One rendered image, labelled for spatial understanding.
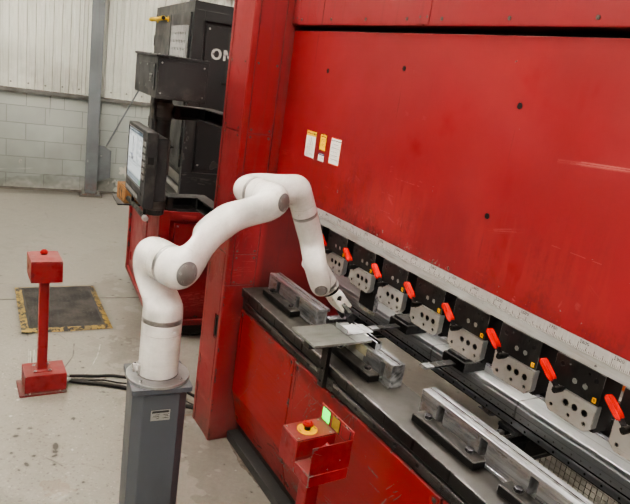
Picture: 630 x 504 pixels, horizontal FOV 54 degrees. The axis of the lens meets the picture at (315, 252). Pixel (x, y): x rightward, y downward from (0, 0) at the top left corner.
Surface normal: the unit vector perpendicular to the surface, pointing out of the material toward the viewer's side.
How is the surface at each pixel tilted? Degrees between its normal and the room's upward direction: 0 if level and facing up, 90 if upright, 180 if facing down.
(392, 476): 90
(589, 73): 90
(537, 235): 90
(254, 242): 90
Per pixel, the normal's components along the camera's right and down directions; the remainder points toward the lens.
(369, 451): -0.86, 0.02
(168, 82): 0.44, 0.30
